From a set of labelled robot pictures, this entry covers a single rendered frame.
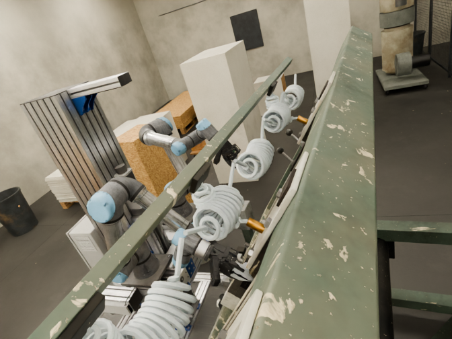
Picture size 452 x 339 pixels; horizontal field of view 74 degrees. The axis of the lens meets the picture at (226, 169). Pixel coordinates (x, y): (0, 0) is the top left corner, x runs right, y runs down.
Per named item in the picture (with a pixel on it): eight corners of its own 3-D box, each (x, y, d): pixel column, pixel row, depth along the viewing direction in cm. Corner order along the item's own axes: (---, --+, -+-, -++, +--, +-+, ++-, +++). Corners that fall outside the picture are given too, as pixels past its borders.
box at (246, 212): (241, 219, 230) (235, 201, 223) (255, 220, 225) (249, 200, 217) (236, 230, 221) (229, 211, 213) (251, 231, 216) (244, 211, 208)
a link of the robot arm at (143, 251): (154, 247, 165) (144, 229, 159) (142, 266, 154) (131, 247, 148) (136, 247, 170) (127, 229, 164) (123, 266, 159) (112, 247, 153)
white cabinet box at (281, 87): (264, 108, 691) (257, 77, 658) (289, 104, 668) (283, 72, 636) (260, 116, 654) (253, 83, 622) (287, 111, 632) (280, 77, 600)
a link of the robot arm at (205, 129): (200, 120, 166) (207, 114, 159) (213, 135, 169) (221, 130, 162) (192, 128, 162) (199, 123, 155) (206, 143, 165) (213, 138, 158)
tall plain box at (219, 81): (235, 155, 515) (204, 50, 436) (269, 151, 492) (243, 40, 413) (219, 183, 442) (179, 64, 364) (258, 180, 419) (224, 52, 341)
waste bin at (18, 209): (27, 218, 522) (5, 187, 493) (48, 217, 502) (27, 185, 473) (1, 239, 480) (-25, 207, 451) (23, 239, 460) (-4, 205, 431)
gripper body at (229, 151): (238, 157, 160) (223, 140, 158) (227, 165, 165) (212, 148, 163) (241, 150, 167) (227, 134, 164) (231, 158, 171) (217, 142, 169)
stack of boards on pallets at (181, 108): (187, 105, 924) (183, 91, 904) (218, 99, 885) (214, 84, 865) (148, 139, 725) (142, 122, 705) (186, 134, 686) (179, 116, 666)
